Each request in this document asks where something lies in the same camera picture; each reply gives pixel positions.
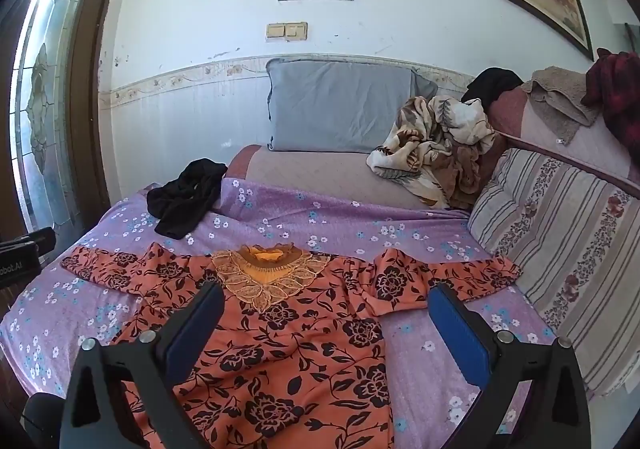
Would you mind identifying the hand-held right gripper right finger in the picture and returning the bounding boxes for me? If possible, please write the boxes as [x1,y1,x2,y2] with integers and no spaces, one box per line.
[428,283,607,449]

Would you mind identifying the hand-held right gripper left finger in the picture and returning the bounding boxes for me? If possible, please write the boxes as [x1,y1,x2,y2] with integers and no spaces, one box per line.
[60,282,226,449]

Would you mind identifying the orange floral dress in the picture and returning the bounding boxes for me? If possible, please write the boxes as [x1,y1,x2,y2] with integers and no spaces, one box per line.
[61,243,522,449]

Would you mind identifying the striped floral cushion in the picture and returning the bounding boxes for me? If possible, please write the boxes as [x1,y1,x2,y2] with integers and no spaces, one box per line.
[467,147,640,397]

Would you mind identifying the purple floral bed sheet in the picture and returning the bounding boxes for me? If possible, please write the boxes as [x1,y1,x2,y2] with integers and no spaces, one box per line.
[0,177,556,449]

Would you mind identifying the beige floral blanket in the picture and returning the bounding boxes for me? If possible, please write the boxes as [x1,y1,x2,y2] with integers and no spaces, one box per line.
[366,96,497,210]

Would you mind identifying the brown mattress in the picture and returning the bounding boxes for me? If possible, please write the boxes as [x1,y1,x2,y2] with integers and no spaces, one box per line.
[227,144,471,212]

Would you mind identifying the pink sofa backrest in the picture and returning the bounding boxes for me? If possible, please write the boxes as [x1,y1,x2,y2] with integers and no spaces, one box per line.
[487,88,640,194]

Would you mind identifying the black garment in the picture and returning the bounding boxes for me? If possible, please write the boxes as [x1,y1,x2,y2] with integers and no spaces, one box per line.
[460,67,524,110]

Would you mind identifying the beige towel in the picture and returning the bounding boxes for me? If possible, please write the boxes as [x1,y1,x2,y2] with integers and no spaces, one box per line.
[520,66,601,146]

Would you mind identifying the grey pillow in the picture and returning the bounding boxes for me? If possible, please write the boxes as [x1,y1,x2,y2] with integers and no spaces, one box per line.
[265,58,439,152]

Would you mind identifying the red black cloth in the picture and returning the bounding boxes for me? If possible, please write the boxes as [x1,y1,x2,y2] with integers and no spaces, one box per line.
[581,48,640,164]

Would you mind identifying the beige wall switch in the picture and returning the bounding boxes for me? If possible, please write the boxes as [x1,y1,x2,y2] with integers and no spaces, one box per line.
[265,22,308,42]

